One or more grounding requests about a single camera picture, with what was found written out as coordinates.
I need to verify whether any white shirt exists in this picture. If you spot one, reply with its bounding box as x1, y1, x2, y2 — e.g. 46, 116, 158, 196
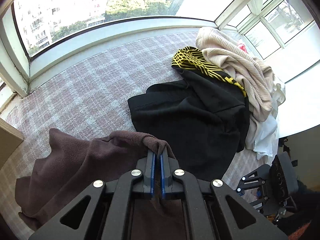
244, 79, 286, 161

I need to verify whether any pink plaid blanket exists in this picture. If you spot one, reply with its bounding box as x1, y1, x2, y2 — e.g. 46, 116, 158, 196
4, 31, 273, 193

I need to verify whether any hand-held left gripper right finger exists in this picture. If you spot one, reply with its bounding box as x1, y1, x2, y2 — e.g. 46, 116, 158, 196
160, 150, 289, 240

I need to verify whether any beige knit sweater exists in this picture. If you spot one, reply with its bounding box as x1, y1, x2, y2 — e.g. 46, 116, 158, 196
195, 27, 280, 151

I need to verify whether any yellow black patterned garment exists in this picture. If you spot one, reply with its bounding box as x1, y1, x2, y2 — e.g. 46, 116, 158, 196
171, 46, 247, 98

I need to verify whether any white window frame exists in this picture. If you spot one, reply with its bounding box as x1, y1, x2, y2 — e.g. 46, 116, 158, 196
0, 0, 320, 120

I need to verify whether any brown fleece sweatshirt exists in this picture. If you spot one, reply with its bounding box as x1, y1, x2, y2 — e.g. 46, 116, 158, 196
15, 128, 191, 240

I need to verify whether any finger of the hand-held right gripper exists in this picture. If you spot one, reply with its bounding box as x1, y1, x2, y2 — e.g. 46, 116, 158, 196
252, 191, 271, 213
236, 164, 270, 195

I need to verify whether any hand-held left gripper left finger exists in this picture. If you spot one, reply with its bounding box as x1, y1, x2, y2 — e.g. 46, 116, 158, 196
29, 150, 157, 240

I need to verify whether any light oak board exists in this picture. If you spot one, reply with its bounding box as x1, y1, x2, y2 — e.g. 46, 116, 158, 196
0, 117, 25, 171

